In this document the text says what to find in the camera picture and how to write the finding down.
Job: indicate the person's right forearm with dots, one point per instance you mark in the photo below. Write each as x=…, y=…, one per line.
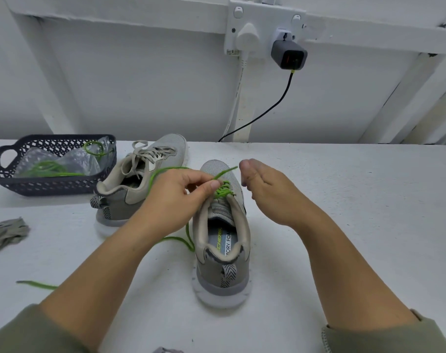
x=370, y=297

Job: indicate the person's left hand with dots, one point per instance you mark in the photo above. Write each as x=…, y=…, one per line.
x=171, y=203

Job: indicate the white wall socket plate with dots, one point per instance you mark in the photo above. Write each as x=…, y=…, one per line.
x=263, y=14

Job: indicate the person's left forearm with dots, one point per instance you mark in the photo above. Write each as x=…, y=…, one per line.
x=68, y=305

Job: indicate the person's right hand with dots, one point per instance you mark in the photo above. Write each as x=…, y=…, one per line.
x=278, y=193

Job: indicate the beige shoelace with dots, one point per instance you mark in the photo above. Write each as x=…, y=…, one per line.
x=151, y=152
x=6, y=234

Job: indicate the gray sneaker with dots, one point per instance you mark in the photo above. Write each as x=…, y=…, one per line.
x=221, y=279
x=131, y=194

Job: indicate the clear plastic bag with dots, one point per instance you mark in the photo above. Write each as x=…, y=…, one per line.
x=76, y=161

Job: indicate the dark plastic lattice basket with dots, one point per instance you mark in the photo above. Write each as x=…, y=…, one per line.
x=4, y=181

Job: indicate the gray charger adapter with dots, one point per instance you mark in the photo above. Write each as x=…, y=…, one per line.
x=289, y=53

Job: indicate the green shoelace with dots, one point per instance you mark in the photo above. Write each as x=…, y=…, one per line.
x=46, y=169
x=223, y=191

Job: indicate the white plug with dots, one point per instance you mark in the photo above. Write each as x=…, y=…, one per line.
x=248, y=39

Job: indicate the gray patterned garment piece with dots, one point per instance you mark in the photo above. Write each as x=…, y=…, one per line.
x=168, y=350

